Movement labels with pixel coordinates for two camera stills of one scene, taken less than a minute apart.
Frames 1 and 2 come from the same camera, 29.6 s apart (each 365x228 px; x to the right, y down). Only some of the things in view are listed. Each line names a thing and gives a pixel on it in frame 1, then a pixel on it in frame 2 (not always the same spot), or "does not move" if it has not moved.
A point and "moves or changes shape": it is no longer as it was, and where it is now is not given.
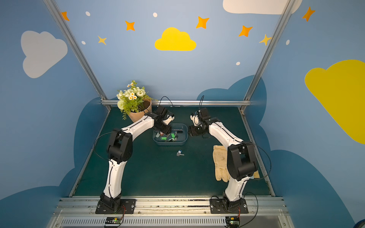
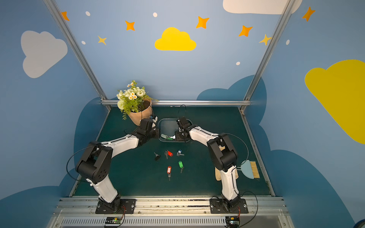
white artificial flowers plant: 129,100 does not move
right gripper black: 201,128 -> 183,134
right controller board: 232,221 does not move
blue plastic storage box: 182,139 moves or changes shape
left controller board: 113,220 does not move
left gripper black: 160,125 -> 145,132
